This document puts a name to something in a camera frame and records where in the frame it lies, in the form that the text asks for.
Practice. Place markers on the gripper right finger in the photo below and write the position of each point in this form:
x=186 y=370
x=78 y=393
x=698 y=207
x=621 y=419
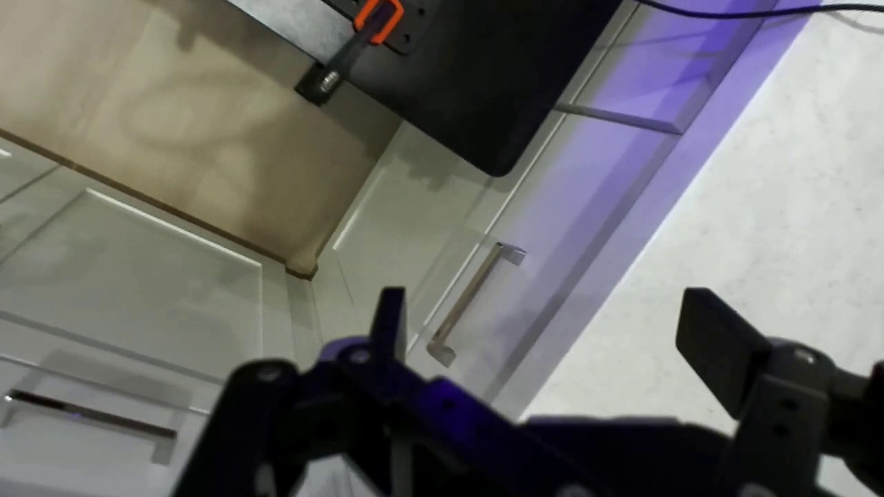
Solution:
x=725 y=345

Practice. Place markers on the white cabinet door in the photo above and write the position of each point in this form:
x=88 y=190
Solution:
x=131 y=297

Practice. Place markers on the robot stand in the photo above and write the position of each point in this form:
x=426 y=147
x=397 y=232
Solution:
x=476 y=76

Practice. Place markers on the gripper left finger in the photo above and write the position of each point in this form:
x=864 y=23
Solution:
x=387 y=386

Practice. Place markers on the white drawer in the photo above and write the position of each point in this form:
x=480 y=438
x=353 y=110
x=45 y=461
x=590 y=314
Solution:
x=663 y=69
x=552 y=228

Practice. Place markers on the orange and black clamp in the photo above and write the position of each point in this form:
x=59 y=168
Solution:
x=359 y=48

